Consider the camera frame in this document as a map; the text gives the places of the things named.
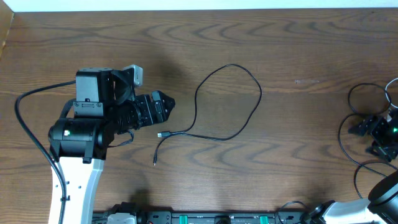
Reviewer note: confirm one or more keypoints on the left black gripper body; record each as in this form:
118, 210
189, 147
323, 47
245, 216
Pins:
145, 116

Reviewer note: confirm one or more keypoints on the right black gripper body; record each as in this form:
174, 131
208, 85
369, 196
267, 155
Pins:
387, 137

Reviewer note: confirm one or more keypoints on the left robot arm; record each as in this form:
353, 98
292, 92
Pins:
105, 105

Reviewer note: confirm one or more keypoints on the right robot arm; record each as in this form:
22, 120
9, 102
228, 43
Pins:
381, 204

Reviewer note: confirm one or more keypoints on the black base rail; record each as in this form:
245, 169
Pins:
127, 212

